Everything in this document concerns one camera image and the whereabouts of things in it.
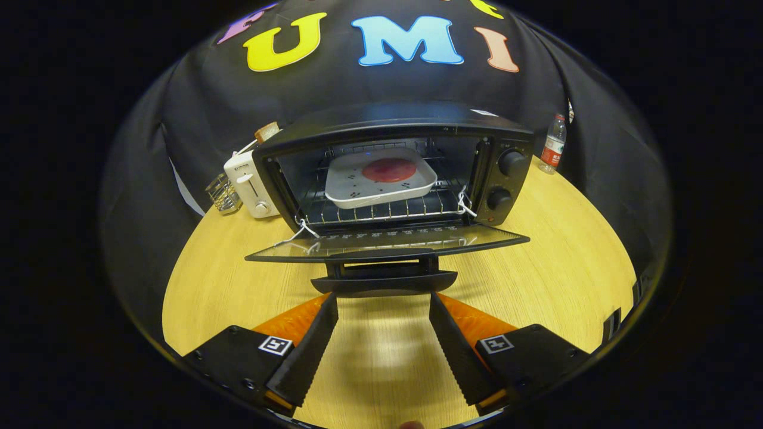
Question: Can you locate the clear plastic water bottle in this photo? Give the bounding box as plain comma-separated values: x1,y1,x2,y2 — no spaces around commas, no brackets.
539,114,567,175

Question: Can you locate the small wire mesh basket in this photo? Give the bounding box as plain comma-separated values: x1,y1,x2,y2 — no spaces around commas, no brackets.
205,173,243,215

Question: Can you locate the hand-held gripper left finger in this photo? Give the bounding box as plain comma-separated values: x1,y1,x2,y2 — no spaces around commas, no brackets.
182,293,339,418

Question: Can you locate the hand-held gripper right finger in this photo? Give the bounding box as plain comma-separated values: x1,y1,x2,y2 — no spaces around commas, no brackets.
429,292,591,418

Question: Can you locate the white square food tray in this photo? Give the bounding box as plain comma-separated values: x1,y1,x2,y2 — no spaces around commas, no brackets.
325,147,438,210

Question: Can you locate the black toaster oven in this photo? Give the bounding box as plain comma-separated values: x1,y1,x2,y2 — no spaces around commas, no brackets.
244,101,535,297

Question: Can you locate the white pop-up toaster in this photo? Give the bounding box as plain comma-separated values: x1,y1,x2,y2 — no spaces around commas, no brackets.
224,150,281,219

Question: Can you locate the white string tie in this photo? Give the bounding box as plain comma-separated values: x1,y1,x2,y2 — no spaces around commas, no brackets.
280,217,321,245
456,185,477,217

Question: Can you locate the pink ham slice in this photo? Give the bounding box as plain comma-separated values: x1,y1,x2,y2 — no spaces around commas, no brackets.
362,158,417,184

